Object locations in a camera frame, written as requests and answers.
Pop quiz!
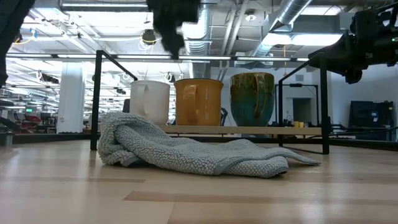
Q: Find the green glazed ceramic mug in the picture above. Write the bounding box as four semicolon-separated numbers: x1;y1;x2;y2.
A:
229;72;275;127

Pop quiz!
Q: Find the white building column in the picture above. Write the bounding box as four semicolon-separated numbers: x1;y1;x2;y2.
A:
57;61;85;134

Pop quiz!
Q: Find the black ceiling device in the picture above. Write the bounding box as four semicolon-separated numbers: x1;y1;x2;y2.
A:
141;29;157;45

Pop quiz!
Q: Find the white ceramic mug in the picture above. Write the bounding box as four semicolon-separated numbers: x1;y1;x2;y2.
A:
129;80;171;126

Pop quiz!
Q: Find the wooden shelf with black frame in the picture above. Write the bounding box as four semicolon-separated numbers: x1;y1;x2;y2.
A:
90;49;330;156

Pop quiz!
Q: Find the grey-blue textured cloth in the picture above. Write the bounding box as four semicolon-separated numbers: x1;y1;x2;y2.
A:
97;111;322;179

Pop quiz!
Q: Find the silver ventilation duct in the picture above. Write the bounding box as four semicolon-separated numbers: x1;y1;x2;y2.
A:
252;0;313;57

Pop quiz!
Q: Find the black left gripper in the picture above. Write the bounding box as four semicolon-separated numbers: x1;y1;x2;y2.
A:
146;0;200;60

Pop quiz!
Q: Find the black equipment cabinet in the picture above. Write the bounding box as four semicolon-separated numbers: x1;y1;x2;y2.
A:
349;100;395;141

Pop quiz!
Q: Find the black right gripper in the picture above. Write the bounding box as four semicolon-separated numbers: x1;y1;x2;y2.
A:
307;30;379;85

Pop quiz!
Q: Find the yellow ceramic mug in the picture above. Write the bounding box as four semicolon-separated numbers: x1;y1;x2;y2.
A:
173;78;224;127

